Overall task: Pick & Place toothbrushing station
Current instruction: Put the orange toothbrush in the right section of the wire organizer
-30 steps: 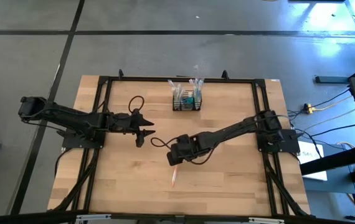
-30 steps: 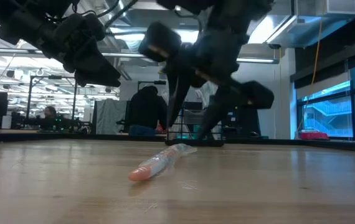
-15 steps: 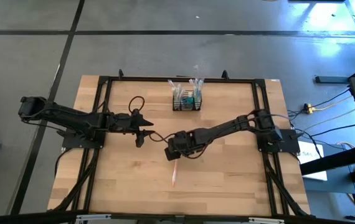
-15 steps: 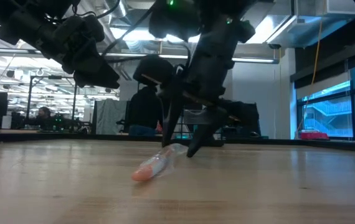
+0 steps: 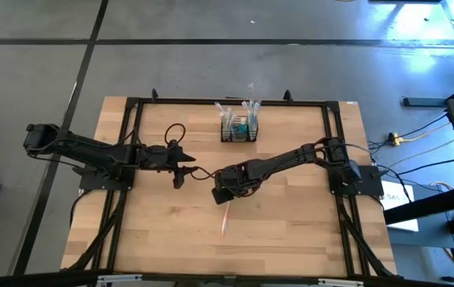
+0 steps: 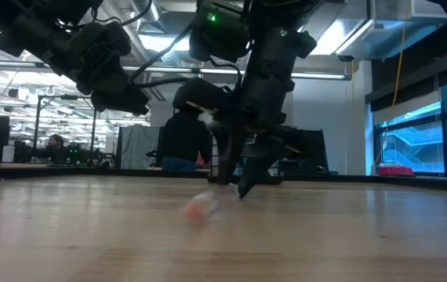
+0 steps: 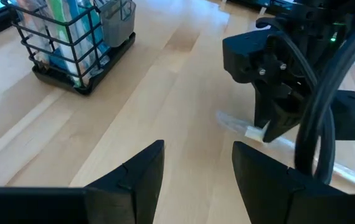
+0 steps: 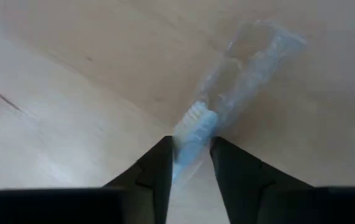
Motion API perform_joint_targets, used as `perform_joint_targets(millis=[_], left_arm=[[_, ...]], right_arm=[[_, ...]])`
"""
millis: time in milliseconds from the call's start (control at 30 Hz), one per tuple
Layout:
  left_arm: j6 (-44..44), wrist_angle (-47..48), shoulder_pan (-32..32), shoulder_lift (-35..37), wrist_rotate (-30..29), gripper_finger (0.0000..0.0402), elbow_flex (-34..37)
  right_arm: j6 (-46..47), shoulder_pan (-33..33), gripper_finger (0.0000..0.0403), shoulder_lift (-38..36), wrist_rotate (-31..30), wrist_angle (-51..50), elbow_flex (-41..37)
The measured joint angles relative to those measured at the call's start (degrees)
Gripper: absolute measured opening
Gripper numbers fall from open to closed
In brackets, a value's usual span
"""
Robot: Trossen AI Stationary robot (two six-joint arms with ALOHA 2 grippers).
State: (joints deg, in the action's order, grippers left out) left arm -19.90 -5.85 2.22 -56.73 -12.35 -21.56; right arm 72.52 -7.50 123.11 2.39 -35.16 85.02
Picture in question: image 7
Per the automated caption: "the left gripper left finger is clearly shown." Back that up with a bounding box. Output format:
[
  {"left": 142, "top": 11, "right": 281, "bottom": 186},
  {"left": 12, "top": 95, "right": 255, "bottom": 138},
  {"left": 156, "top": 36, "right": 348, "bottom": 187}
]
[{"left": 0, "top": 139, "right": 165, "bottom": 224}]

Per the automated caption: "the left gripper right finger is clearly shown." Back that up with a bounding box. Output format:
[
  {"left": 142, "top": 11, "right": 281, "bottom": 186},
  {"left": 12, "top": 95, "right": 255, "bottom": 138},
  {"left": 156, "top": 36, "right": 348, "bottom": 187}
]
[{"left": 232, "top": 141, "right": 355, "bottom": 224}]

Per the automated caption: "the orange white toothbrush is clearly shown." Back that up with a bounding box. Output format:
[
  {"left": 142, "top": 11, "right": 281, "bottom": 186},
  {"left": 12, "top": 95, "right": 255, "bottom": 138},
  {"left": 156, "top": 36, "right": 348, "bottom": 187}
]
[{"left": 216, "top": 110, "right": 355, "bottom": 192}]

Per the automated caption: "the green white toothbrush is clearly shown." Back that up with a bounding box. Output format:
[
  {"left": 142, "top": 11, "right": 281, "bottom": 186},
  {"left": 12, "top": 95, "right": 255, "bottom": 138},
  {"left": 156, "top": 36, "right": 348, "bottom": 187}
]
[{"left": 47, "top": 0, "right": 83, "bottom": 88}]

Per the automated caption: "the grey translucent cup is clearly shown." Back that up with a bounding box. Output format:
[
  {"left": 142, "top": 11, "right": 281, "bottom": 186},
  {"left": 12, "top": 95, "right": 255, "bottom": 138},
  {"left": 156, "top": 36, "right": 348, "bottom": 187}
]
[{"left": 98, "top": 0, "right": 137, "bottom": 48}]

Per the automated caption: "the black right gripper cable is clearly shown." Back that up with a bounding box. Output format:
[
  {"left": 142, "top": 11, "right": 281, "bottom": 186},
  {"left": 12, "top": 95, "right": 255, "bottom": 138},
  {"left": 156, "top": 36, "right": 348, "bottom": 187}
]
[{"left": 294, "top": 21, "right": 355, "bottom": 185}]

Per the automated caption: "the black wire caddy basket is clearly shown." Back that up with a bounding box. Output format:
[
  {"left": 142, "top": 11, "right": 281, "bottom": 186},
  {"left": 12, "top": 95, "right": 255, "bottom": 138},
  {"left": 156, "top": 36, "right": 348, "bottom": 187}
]
[{"left": 0, "top": 0, "right": 137, "bottom": 96}]

